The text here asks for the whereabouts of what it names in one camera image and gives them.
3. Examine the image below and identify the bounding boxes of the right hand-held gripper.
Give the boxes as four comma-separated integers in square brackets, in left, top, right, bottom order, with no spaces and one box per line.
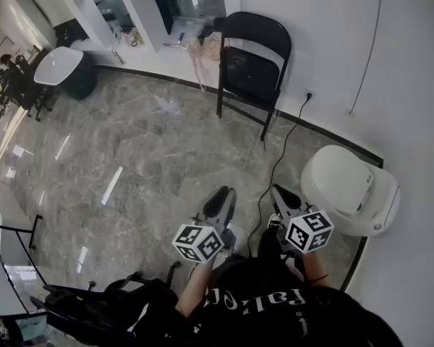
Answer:
[271,184,335,263]

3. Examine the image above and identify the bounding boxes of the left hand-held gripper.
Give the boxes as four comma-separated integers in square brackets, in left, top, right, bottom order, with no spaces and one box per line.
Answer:
[171,185,239,267]

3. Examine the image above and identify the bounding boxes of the black folding chair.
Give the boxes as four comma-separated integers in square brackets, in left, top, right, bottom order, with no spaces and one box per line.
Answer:
[216,11,293,142]

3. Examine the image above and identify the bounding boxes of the person's right forearm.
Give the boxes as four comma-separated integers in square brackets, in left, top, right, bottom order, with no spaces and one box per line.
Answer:
[303,253,329,293]

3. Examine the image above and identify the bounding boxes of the person's left forearm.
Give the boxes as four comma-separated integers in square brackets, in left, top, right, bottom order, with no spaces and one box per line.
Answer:
[175,262,218,318]

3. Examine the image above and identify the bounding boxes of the black office chair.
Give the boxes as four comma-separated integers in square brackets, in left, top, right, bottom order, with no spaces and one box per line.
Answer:
[10,65,57,122]
[30,261,184,343]

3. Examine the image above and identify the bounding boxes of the person's black white shoe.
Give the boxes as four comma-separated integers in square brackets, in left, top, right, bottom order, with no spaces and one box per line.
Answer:
[266,213,284,231]

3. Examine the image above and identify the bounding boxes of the person's black trousers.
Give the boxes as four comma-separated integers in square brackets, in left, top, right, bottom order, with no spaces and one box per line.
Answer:
[256,226,307,278]

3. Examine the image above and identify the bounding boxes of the white round floor appliance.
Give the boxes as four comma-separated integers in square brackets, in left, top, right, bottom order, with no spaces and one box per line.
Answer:
[299,144,401,237]

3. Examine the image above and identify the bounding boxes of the person's black printed shirt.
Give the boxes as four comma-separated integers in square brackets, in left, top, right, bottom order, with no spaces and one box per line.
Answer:
[129,254,403,347]

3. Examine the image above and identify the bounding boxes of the beige plastic bag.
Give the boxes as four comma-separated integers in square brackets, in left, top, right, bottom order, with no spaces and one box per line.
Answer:
[187,38,218,92]

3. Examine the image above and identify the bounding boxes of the dark glass window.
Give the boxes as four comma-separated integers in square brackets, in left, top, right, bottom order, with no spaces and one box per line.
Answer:
[146,0,227,35]

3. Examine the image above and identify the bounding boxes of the white-topped dark green tub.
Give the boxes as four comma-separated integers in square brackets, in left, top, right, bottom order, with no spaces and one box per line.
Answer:
[33,46,99,101]

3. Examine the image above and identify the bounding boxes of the black power cable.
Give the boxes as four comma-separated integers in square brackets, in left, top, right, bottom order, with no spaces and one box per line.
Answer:
[247,94,312,258]

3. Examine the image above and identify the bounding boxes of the grey hanging cable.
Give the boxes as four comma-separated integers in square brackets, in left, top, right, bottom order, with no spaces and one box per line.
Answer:
[348,0,384,116]

